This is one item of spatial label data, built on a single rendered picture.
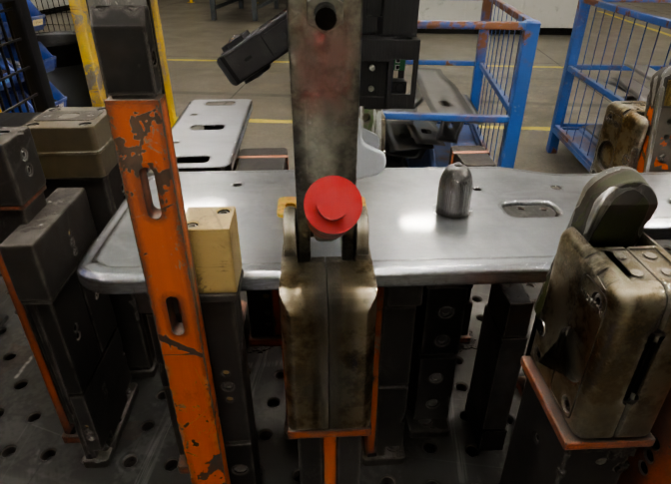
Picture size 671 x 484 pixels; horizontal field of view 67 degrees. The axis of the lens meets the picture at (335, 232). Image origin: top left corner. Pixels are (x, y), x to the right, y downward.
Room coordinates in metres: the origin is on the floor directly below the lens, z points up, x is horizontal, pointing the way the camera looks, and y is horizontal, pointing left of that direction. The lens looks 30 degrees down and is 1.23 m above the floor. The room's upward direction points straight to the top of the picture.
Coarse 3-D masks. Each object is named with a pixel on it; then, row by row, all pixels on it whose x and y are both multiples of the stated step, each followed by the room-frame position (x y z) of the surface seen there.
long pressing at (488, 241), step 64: (192, 192) 0.48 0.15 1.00; (256, 192) 0.48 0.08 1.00; (384, 192) 0.48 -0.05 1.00; (512, 192) 0.48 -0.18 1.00; (576, 192) 0.48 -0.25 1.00; (128, 256) 0.35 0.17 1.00; (256, 256) 0.35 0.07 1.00; (384, 256) 0.35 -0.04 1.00; (448, 256) 0.35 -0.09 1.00; (512, 256) 0.35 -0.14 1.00
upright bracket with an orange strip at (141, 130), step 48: (96, 48) 0.26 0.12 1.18; (144, 48) 0.27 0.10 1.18; (144, 96) 0.27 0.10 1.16; (144, 144) 0.26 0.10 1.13; (144, 192) 0.27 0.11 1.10; (144, 240) 0.26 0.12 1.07; (192, 288) 0.26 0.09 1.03; (192, 336) 0.26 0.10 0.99; (192, 384) 0.26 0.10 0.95; (192, 432) 0.26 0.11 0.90; (192, 480) 0.26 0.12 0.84
